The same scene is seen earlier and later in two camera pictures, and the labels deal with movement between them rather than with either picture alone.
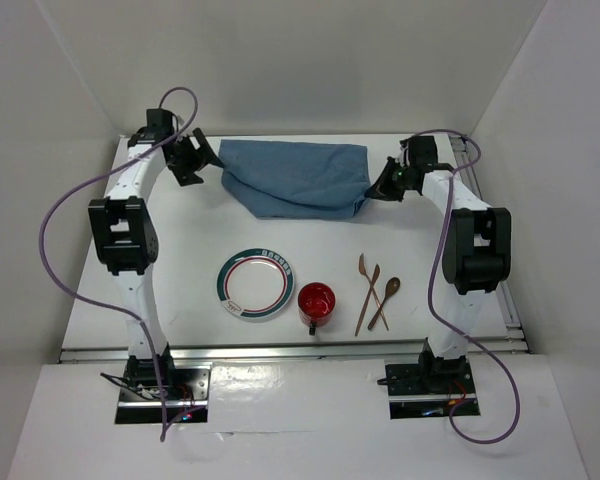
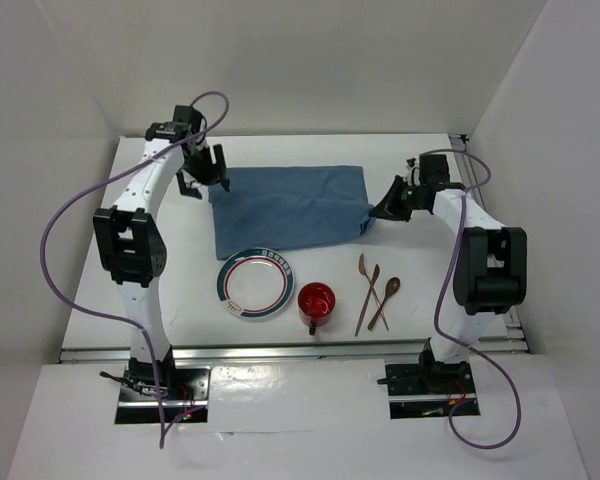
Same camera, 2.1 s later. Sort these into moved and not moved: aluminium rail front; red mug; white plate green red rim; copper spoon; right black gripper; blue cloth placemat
Moved: blue cloth placemat; right black gripper
Not moved: red mug; aluminium rail front; copper spoon; white plate green red rim
